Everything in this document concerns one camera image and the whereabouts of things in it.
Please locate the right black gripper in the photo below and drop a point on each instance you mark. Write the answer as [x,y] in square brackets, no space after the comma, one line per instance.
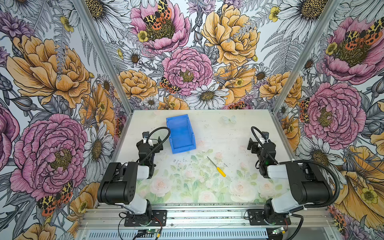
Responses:
[255,147]

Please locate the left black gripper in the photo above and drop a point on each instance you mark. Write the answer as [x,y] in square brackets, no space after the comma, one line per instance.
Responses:
[144,142]

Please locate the yellow handled screwdriver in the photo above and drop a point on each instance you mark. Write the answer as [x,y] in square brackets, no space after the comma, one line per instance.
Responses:
[217,168]

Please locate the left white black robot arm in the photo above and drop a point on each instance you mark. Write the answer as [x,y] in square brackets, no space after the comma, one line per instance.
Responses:
[118,186]

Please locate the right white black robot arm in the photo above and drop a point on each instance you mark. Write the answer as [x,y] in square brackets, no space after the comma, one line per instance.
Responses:
[311,184]

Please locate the blue plastic storage bin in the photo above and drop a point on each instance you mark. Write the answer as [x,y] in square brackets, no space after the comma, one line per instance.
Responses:
[182,137]

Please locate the left green circuit board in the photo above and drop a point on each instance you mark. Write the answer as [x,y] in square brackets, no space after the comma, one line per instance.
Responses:
[150,233]

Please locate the green circuit board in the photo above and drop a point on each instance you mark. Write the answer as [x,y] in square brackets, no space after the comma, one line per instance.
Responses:
[278,231]
[150,233]

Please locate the right green circuit board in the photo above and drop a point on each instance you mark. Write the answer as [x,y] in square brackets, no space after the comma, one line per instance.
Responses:
[278,231]

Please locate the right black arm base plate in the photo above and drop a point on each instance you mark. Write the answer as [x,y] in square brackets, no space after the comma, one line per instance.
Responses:
[259,217]

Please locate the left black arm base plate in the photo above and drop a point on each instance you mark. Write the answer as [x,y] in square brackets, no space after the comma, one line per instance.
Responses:
[158,218]

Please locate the aluminium front frame rail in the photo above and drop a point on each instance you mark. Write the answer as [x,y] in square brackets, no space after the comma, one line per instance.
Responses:
[206,222]

